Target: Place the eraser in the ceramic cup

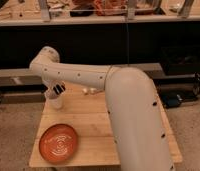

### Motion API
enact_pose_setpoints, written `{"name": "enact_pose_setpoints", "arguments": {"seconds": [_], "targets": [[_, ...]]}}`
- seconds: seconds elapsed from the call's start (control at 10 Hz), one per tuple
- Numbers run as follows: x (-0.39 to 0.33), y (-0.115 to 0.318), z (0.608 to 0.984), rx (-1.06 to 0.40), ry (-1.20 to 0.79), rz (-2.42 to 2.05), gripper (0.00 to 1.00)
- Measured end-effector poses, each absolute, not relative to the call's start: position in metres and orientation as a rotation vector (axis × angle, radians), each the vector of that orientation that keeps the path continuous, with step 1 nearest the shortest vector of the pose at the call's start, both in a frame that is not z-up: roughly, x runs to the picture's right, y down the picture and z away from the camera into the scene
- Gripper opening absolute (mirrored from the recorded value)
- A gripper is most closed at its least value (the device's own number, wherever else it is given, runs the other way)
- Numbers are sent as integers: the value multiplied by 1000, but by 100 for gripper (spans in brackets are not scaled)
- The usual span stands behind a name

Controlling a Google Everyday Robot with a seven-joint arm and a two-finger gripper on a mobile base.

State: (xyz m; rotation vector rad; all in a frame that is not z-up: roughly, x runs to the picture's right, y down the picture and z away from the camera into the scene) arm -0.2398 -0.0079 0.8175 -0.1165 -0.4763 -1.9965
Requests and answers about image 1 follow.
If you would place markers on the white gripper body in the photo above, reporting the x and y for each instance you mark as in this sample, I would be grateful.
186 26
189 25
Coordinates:
50 84

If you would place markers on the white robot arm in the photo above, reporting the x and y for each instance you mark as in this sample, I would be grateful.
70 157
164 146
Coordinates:
132 104

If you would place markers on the wooden table board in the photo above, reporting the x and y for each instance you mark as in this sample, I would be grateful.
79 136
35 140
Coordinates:
87 114

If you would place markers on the orange patterned plate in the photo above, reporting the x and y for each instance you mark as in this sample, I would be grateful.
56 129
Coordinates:
58 143

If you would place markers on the dark device on floor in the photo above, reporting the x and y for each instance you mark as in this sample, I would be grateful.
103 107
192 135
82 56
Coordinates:
171 100

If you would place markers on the black box right background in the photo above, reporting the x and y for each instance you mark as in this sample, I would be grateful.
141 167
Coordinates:
180 60

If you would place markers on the metal frame post left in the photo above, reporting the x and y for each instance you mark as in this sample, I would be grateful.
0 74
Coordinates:
45 15

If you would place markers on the metal frame post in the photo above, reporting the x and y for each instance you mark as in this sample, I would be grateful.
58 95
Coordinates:
185 9
131 7
45 15

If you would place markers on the metal frame post middle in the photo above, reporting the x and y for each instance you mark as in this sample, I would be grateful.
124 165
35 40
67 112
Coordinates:
131 7

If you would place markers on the metal frame post right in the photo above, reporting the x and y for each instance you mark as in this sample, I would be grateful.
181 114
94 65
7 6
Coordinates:
185 9

